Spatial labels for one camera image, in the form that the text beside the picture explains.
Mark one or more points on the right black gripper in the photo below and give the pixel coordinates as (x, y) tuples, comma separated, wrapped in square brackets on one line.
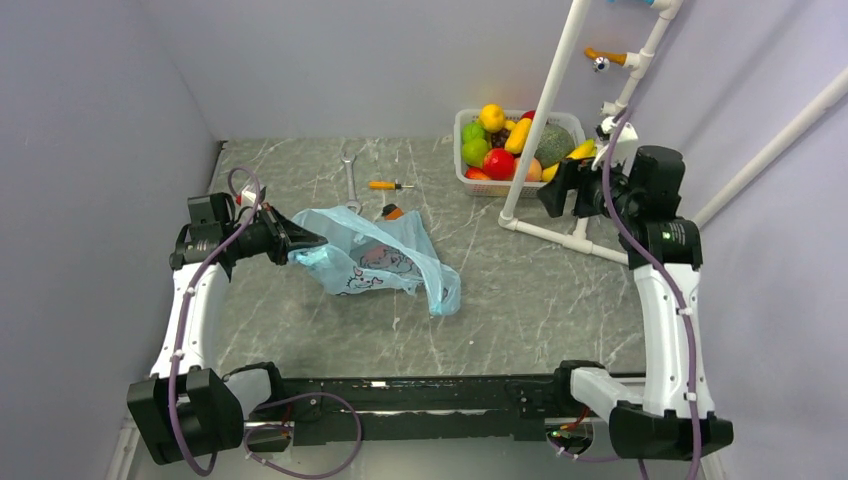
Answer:
[(553, 193)]

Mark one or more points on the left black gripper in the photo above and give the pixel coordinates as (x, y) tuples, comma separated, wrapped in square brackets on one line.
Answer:
[(285, 236)]

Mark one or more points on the light blue plastic bag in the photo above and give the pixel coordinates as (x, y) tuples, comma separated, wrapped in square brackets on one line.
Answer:
[(364, 255)]

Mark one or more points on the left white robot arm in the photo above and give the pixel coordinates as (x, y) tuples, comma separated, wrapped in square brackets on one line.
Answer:
[(184, 409)]

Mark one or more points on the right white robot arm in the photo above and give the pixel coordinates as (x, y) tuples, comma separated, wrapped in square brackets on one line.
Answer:
[(674, 418)]

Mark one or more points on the peach fruit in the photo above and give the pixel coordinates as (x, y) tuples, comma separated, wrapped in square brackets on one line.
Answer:
[(534, 173)]

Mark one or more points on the yellow mango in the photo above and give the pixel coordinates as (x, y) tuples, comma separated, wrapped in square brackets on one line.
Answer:
[(519, 134)]

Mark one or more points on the silver wrench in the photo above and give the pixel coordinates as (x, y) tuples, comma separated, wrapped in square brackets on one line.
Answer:
[(352, 202)]

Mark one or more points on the white plastic fruit basket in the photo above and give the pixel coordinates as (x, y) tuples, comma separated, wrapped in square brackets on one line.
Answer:
[(495, 188)]

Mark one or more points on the green lime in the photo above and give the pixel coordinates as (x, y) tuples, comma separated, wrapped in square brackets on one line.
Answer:
[(474, 151)]

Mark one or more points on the yellow lemon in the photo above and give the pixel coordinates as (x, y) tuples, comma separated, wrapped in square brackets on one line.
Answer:
[(492, 118)]

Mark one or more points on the orange black small brush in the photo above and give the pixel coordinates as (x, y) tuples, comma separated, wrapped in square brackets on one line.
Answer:
[(391, 212)]

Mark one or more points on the orange faucet tap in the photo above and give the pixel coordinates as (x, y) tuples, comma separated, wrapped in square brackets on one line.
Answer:
[(602, 61)]

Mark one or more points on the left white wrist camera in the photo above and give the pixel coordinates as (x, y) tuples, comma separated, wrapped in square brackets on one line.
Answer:
[(250, 195)]

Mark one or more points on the orange handled screwdriver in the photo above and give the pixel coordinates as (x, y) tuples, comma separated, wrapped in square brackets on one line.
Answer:
[(387, 186)]

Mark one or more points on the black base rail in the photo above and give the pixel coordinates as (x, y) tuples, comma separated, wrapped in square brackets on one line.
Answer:
[(322, 410)]

